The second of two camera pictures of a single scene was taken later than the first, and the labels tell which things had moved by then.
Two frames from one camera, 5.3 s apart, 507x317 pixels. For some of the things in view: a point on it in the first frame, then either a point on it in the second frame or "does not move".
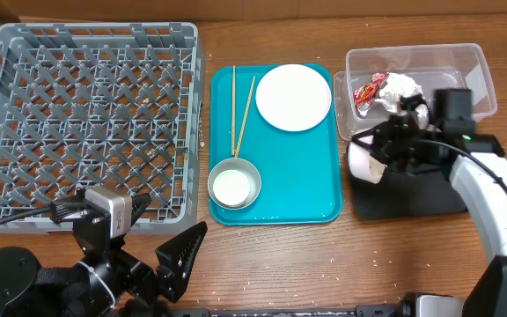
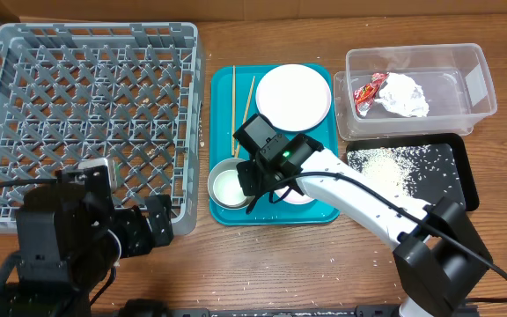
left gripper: (172, 280) to (140, 241)
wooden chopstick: (233, 107) does not move
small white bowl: (362, 164) to (293, 196)
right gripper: (394, 140) to (248, 179)
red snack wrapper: (363, 95) does not move
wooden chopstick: (244, 117) does not move
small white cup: (230, 187) does not move
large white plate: (293, 98) does not move
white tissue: (397, 86) does not move
